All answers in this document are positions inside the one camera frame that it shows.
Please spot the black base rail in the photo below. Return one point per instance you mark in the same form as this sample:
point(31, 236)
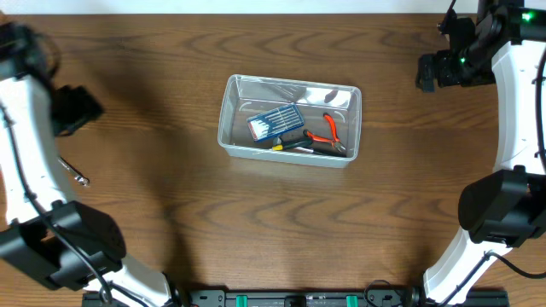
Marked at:
point(375, 296)

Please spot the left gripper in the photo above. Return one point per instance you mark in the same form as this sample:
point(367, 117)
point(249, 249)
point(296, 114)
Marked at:
point(77, 107)

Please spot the clear plastic container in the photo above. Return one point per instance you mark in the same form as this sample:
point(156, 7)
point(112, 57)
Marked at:
point(246, 96)

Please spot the silver ring wrench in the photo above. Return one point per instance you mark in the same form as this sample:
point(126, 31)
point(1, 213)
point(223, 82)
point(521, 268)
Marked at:
point(77, 175)

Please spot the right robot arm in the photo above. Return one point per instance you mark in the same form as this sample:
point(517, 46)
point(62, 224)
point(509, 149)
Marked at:
point(503, 45)

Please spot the black handled hammer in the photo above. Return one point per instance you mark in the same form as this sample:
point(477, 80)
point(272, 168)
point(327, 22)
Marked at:
point(318, 151)

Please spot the red handled cutting pliers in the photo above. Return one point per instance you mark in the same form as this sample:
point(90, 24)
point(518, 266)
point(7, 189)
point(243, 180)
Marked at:
point(331, 139)

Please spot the blue precision screwdriver set case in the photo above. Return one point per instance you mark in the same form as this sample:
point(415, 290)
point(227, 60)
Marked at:
point(275, 122)

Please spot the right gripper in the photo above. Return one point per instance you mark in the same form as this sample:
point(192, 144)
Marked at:
point(446, 76)

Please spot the black yellow screwdriver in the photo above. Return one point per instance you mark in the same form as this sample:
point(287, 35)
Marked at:
point(280, 145)

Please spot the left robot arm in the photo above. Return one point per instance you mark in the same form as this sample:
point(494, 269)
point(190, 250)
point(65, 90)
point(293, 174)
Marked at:
point(52, 237)

